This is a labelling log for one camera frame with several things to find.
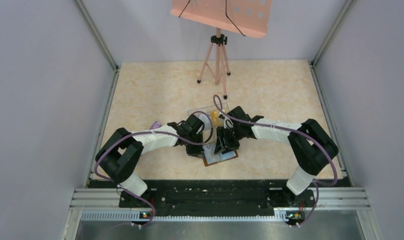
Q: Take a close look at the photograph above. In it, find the purple glitter microphone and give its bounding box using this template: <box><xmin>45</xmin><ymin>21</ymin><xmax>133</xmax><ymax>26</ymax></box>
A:
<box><xmin>150</xmin><ymin>121</ymin><xmax>162</xmax><ymax>130</ymax></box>

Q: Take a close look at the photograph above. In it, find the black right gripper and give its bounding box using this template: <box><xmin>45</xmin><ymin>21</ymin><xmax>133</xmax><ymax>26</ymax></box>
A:
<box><xmin>215</xmin><ymin>124</ymin><xmax>244</xmax><ymax>155</ymax></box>

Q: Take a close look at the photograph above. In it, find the pink music stand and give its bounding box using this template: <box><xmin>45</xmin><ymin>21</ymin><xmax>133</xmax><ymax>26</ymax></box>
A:
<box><xmin>170</xmin><ymin>0</ymin><xmax>273</xmax><ymax>100</ymax></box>

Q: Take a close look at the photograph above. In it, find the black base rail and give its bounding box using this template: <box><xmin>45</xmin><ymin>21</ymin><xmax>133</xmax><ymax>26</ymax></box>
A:
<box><xmin>119</xmin><ymin>179</ymin><xmax>315</xmax><ymax>217</ymax></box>

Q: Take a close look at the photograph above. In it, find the clear plastic card box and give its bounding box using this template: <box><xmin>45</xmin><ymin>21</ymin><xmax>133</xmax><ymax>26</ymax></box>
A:
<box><xmin>187</xmin><ymin>105</ymin><xmax>218</xmax><ymax>144</ymax></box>

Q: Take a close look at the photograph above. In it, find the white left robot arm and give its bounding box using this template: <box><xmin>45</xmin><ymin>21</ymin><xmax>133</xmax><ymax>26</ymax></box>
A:
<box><xmin>95</xmin><ymin>114</ymin><xmax>211</xmax><ymax>207</ymax></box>

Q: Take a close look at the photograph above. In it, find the brown leather card holder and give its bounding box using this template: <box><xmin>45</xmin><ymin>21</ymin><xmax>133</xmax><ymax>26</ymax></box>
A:
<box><xmin>203</xmin><ymin>143</ymin><xmax>238</xmax><ymax>167</ymax></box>

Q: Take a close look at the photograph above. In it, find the silver VIP card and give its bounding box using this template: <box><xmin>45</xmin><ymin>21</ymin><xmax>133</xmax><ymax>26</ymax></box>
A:
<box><xmin>203</xmin><ymin>143</ymin><xmax>225</xmax><ymax>165</ymax></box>

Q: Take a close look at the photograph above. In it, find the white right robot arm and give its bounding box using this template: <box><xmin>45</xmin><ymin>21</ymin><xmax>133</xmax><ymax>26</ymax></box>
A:
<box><xmin>222</xmin><ymin>106</ymin><xmax>339</xmax><ymax>206</ymax></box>

